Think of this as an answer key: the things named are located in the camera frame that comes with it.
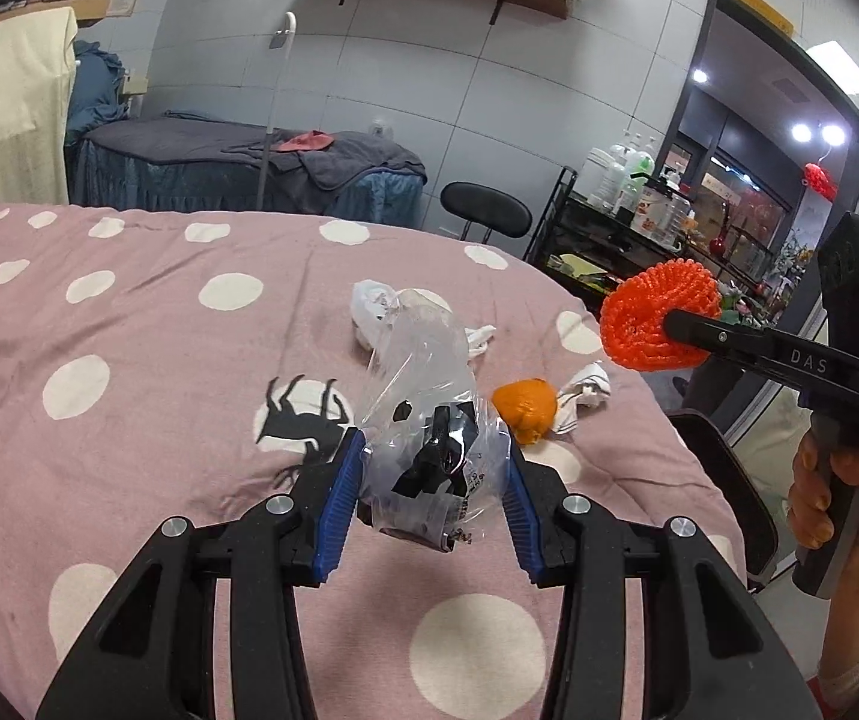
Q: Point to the white tissue with black stripes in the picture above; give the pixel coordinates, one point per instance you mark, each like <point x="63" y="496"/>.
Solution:
<point x="586" y="390"/>

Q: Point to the pink polka dot bedspread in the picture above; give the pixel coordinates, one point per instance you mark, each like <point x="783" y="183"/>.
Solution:
<point x="159" y="365"/>

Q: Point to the person's right forearm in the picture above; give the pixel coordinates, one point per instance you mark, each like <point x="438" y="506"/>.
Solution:
<point x="837" y="677"/>

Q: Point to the cream cloth on chair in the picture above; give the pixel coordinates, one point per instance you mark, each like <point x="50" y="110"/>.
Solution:
<point x="37" y="73"/>

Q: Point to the person's right hand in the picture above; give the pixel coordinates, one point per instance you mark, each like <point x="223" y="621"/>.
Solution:
<point x="824" y="518"/>

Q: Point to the blue massage bed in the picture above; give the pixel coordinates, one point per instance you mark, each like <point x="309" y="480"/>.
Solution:
<point x="186" y="163"/>

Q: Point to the orange peel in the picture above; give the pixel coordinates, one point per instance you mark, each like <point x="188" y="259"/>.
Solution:
<point x="528" y="408"/>

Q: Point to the black metal trolley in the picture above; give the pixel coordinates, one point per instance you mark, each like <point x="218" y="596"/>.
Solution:
<point x="589" y="253"/>

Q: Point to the red cloth on bed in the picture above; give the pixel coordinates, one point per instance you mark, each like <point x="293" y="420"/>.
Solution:
<point x="306" y="142"/>

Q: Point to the black round stool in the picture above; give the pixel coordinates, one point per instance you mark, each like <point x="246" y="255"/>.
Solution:
<point x="489" y="207"/>

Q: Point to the black trash bin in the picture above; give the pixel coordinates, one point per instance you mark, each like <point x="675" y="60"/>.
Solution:
<point x="760" y="538"/>

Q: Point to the clear plastic wrapper black print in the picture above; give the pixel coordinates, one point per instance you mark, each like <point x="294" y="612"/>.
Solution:
<point x="436" y="454"/>

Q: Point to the white floor lamp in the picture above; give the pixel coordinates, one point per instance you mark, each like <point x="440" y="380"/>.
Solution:
<point x="281" y="44"/>

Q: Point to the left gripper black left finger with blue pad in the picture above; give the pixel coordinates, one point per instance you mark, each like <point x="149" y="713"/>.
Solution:
<point x="146" y="652"/>

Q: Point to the red hanging ornament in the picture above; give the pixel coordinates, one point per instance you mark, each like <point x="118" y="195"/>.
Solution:
<point x="818" y="179"/>

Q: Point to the orange foam fruit net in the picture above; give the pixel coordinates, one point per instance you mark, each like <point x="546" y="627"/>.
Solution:
<point x="632" y="317"/>

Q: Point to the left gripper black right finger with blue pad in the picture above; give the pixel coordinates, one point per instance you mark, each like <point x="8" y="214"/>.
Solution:
<point x="709" y="651"/>

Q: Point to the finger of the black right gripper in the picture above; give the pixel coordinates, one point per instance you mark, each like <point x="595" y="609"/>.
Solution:
<point x="749" y="348"/>

